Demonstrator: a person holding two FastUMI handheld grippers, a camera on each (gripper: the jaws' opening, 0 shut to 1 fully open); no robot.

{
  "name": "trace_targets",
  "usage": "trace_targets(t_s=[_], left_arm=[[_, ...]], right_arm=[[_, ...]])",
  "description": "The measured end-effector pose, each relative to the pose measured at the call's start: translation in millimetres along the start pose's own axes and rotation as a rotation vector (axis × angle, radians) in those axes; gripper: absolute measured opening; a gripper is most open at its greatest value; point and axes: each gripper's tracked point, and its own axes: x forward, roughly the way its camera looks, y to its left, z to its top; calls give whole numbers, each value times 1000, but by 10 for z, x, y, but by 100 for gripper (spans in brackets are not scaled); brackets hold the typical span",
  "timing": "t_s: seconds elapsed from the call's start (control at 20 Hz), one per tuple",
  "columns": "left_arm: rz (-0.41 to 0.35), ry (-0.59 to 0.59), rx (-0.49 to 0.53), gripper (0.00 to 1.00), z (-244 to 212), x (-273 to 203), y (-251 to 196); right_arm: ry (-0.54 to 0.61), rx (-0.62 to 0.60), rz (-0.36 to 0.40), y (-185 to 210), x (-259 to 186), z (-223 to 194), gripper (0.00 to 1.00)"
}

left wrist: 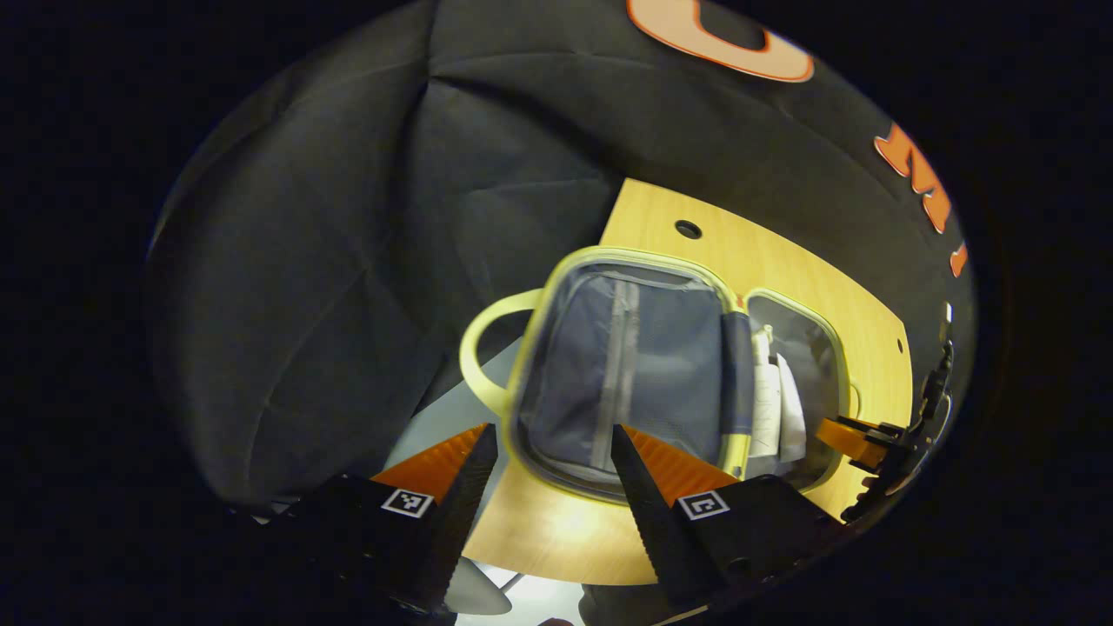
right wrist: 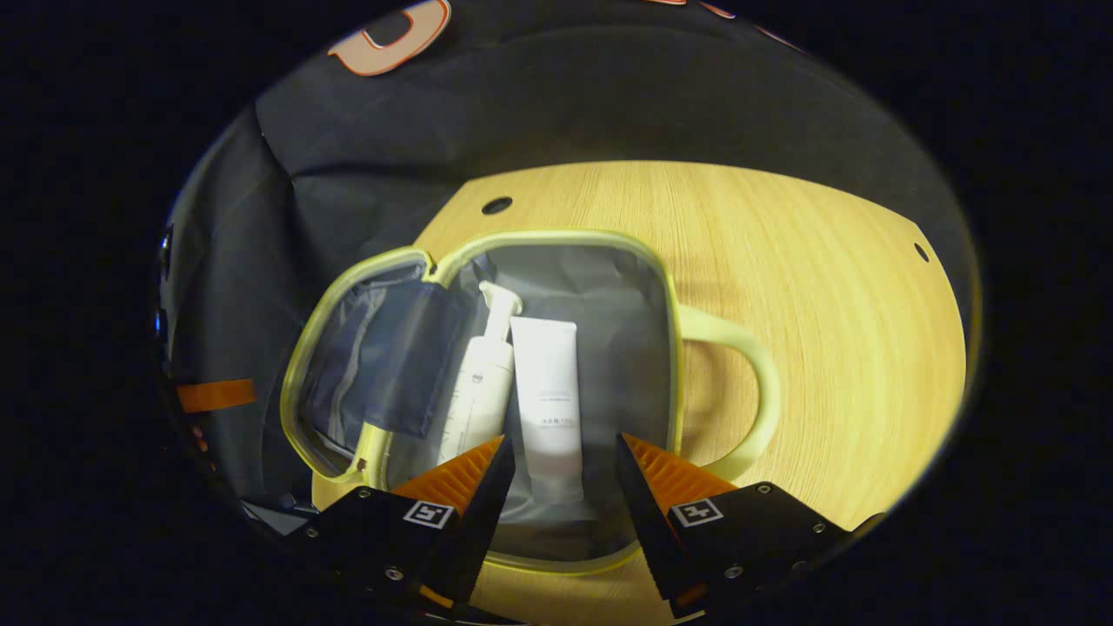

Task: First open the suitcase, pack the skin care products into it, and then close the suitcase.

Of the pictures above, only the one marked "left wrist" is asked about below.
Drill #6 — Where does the white squeeze tube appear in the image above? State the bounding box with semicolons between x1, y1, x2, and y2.
774;352;810;462

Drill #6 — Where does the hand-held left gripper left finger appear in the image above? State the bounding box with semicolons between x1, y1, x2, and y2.
261;423;499;614

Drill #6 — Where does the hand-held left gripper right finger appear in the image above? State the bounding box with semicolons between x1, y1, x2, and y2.
610;423;849;609

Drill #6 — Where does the grey round object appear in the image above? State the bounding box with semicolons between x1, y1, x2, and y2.
445;556;514;616

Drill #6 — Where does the white pump bottle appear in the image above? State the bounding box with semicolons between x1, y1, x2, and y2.
750;323;783;457

